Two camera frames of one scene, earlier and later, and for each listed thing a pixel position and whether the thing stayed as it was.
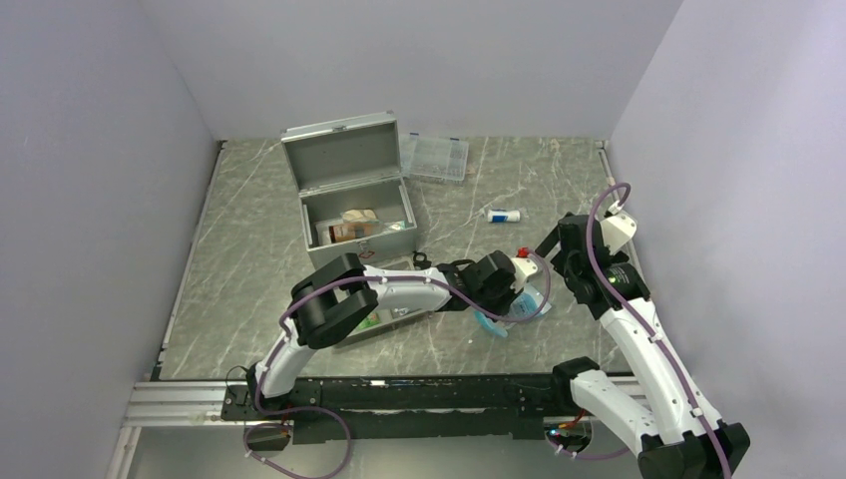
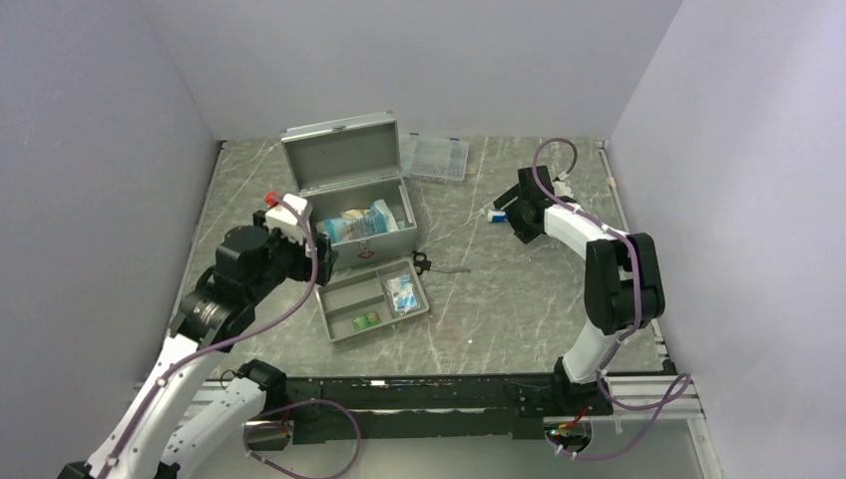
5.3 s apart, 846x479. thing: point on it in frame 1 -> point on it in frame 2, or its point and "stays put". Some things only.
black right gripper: x=550 y=242 -> x=526 y=233
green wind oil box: x=371 y=320 stays put
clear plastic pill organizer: x=433 y=157 stays put
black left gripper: x=509 y=297 -> x=304 y=268
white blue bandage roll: x=503 y=216 stays put
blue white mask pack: x=529 y=304 -> x=341 y=229
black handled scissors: x=423 y=264 stays put
